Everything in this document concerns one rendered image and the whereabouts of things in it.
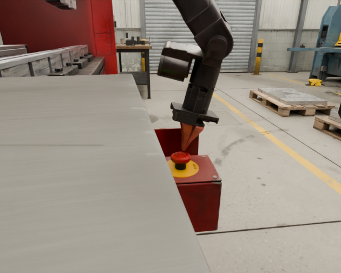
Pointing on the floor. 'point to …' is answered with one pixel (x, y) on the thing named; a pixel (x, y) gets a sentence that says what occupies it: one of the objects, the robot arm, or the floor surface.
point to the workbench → (140, 78)
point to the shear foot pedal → (316, 79)
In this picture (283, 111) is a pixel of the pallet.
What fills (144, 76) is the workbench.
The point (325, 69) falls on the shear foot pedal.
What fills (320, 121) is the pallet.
